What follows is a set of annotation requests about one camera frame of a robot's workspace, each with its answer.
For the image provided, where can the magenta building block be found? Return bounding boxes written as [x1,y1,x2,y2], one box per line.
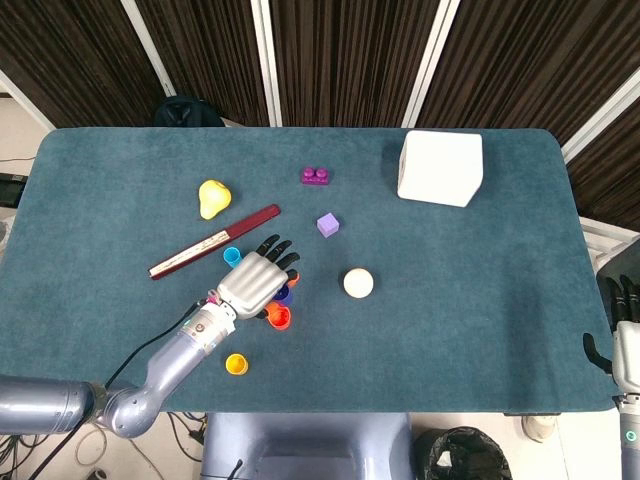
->
[301,166,332,188]

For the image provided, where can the yellow plastic cup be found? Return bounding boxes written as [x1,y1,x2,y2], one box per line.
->
[224,352,250,376]

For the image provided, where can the black bagged trash bin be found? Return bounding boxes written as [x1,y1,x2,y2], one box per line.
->
[413,425,514,480]

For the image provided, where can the white shoe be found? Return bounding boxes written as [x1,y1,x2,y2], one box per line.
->
[521,413,557,444]

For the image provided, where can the white box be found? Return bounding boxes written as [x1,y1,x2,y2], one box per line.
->
[396,129,485,209]

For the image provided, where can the orange plastic cup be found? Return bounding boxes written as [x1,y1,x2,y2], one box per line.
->
[264,302,292,332]

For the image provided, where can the lilac cube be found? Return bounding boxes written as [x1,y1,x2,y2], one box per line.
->
[316,211,342,239]

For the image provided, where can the white ball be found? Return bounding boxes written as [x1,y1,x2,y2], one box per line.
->
[342,267,375,300]

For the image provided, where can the black backpack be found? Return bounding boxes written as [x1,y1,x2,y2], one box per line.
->
[153,95,226,129]

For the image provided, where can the teal velvet table cover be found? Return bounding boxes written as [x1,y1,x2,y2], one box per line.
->
[0,127,626,415]

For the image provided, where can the yellow toy pear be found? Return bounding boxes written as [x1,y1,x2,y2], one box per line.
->
[198,179,233,220]

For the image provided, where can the white metal rack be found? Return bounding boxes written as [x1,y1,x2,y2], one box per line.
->
[579,215,632,261]

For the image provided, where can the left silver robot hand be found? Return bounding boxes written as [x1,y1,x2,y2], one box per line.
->
[215,233,302,321]

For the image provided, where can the white partition post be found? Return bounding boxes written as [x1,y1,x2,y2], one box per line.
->
[0,69,54,130]
[560,74,640,164]
[121,0,177,99]
[251,0,283,127]
[402,0,461,129]

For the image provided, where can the black floor cable bundle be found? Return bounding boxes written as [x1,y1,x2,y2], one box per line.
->
[167,412,207,446]

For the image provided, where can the white floor cable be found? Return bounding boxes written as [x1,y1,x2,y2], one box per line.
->
[74,424,166,480]

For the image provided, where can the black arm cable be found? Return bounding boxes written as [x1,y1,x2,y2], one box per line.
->
[102,298,209,389]

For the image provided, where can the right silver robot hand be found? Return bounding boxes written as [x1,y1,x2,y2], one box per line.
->
[582,272,640,397]

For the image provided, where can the black device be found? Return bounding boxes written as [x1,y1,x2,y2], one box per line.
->
[0,172,27,207]

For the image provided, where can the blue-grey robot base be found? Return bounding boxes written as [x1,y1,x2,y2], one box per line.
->
[201,412,415,480]

